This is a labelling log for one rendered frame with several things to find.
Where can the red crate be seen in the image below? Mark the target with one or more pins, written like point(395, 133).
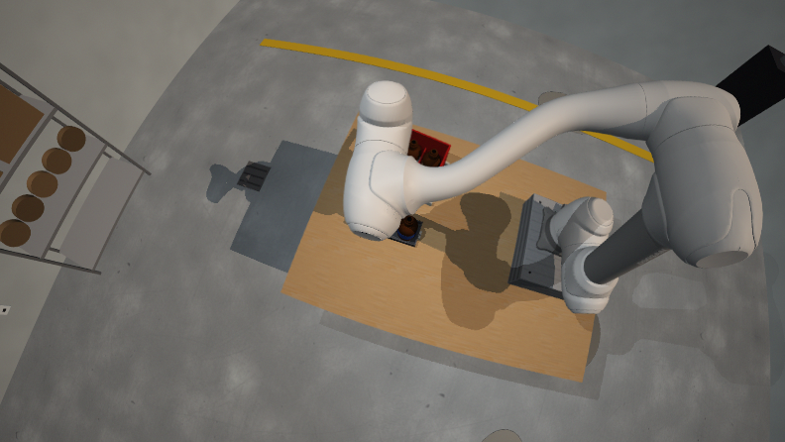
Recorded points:
point(429, 143)

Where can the brown glass bottle with blue label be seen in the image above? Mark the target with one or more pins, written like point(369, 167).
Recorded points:
point(414, 150)
point(407, 228)

